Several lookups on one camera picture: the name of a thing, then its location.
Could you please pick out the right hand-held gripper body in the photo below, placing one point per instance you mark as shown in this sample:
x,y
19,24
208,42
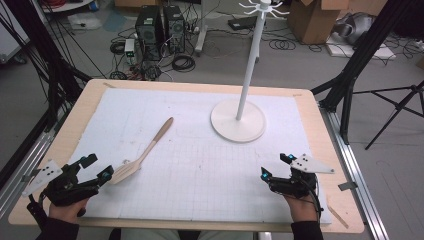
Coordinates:
x,y
295,186

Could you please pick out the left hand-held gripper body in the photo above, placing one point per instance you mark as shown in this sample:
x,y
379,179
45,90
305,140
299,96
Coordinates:
x,y
66,190

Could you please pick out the white hook rack stand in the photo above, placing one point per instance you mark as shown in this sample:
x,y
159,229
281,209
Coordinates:
x,y
238,130

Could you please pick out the wooden slotted spatula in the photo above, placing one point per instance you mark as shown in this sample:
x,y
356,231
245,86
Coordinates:
x,y
156,140

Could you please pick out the person's left hand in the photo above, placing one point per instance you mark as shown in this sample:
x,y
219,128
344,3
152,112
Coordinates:
x,y
66,213

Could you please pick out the person's right hand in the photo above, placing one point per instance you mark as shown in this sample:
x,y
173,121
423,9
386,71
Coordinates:
x,y
303,210

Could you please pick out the thin wooden stick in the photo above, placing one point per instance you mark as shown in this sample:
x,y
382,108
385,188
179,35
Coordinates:
x,y
338,216

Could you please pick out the white gridded mat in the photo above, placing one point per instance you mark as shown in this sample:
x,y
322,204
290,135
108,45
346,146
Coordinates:
x,y
200,183

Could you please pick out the small white electronic box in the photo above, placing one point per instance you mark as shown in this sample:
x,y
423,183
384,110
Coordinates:
x,y
129,50

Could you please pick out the black tripod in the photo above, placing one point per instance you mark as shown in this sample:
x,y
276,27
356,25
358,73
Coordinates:
x,y
396,106

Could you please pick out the white foam board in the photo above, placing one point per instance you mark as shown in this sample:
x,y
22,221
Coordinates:
x,y
360,51

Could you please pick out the clear plastic bag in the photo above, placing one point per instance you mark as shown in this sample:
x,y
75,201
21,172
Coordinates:
x,y
85,21

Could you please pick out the black computer tower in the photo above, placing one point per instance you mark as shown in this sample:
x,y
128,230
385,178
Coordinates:
x,y
174,28
149,33

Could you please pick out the large cardboard box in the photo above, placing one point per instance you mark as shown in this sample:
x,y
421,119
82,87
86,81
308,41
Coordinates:
x,y
313,20

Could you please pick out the flat black device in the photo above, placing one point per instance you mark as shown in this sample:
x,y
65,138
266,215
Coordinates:
x,y
245,22

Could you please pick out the grey bag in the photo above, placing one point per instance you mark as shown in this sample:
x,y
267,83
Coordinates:
x,y
355,26

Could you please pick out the white stand leg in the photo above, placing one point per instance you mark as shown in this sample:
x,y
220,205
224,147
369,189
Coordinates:
x,y
201,36

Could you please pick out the round white table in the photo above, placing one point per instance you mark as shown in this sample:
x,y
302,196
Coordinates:
x,y
71,6

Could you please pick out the aluminium frame rail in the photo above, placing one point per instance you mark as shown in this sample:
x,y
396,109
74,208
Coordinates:
x,y
356,166
23,170

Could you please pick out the grey metal bracket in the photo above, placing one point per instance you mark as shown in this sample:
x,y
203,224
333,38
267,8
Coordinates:
x,y
347,186

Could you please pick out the black frame post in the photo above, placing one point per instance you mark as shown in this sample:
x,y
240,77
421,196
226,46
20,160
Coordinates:
x,y
363,50
50,66

